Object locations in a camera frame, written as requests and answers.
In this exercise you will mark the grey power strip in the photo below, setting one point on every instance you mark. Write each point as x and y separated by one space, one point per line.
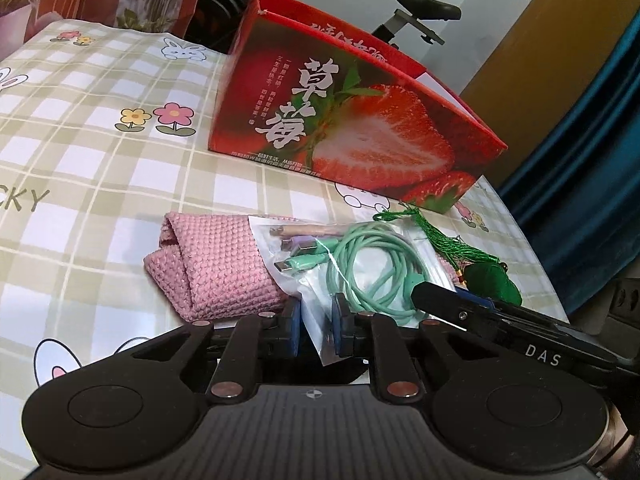
625 305

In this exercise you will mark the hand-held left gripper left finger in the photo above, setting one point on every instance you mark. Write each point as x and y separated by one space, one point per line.
294 332

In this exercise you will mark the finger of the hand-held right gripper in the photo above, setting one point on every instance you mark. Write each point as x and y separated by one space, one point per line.
450 305

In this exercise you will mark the teal curtain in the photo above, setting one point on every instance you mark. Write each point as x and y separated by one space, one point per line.
580 170

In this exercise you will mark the green tassel ornament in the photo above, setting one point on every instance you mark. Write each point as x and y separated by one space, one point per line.
492 280

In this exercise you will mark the wooden door panel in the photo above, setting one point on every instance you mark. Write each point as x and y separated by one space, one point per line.
545 25

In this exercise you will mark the red strawberry print cardboard box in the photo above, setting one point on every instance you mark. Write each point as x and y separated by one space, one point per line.
350 125

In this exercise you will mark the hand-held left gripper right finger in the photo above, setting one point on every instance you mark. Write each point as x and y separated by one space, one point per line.
341 327

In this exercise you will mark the black exercise bike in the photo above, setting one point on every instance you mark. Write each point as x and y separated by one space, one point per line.
430 6

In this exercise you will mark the green checked bunny tablecloth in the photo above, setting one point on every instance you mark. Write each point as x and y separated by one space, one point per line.
100 160

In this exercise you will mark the pink knitted cloth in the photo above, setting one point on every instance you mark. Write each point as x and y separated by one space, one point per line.
215 270

